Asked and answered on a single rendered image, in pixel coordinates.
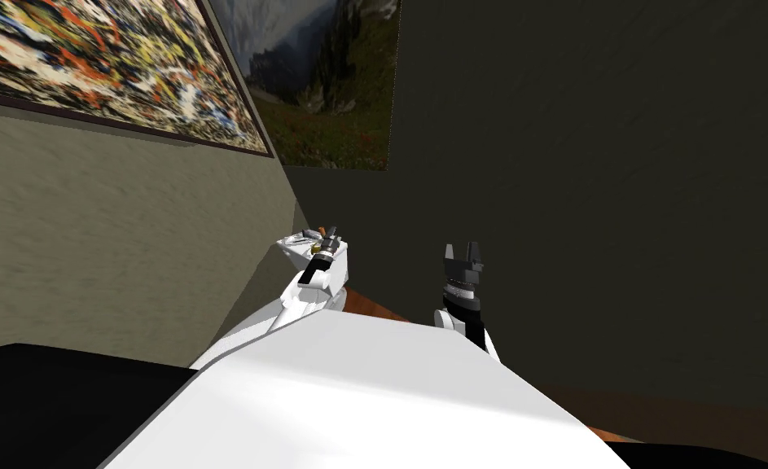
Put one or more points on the colourful abstract framed painting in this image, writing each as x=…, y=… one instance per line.
x=103, y=58

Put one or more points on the mountain landscape picture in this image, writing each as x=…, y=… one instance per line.
x=322, y=85

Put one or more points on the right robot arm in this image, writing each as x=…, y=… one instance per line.
x=469, y=318

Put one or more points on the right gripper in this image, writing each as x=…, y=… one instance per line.
x=462, y=272

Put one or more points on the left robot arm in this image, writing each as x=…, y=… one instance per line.
x=256, y=326

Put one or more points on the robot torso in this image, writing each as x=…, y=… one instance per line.
x=357, y=397

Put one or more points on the white side table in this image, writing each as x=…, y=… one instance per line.
x=290, y=245

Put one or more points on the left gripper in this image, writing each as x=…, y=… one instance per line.
x=330, y=241

